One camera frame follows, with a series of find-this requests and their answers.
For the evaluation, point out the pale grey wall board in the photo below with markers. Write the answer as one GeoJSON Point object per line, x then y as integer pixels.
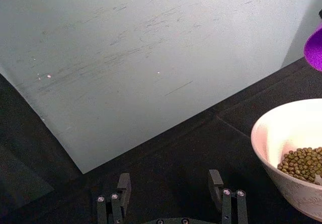
{"type": "Point", "coordinates": [125, 58]}

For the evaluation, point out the black table cloth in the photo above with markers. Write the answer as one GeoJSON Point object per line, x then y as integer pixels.
{"type": "Point", "coordinates": [176, 153]}

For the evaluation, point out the green mung beans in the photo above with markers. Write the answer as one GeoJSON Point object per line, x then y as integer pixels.
{"type": "Point", "coordinates": [303, 164]}

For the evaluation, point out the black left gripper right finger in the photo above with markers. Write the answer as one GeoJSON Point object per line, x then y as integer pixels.
{"type": "Point", "coordinates": [227, 201]}

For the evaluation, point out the white ceramic bowl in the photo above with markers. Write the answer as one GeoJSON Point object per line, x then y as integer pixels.
{"type": "Point", "coordinates": [273, 138]}

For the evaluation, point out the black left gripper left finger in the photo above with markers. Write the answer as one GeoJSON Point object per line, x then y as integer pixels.
{"type": "Point", "coordinates": [122, 195]}

